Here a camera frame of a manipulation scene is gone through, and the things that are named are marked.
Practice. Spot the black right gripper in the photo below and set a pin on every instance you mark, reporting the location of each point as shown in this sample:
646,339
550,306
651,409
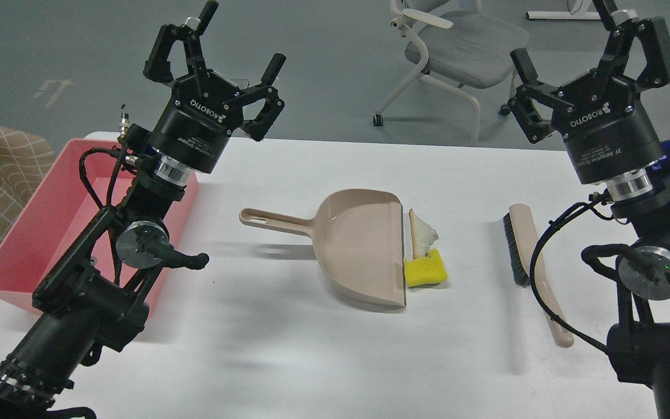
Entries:
605,122

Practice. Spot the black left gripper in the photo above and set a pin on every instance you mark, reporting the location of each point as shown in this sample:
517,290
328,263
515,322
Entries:
196,125

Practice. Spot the beige hand brush black bristles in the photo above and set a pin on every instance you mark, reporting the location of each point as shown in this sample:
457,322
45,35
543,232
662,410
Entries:
522,237

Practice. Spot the beige plastic dustpan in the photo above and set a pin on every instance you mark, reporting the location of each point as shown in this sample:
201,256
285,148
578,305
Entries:
358,240

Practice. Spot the toast bread slice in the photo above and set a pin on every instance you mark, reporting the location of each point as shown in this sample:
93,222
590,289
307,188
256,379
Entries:
423,235

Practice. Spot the yellow sponge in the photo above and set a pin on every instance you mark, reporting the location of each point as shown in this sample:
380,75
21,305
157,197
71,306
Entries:
425,271

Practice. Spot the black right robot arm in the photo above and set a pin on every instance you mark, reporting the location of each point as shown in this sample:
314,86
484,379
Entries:
638,345

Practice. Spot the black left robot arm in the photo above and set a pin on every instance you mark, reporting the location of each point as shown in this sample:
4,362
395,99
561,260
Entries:
95,295

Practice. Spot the pink plastic bin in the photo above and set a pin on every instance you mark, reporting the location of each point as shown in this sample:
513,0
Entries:
58,211

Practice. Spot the white desk base foot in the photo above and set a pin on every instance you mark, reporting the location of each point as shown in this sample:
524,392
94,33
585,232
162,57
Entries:
575,10

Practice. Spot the grey office chair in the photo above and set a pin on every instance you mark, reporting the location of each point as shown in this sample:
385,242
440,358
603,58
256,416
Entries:
457,49

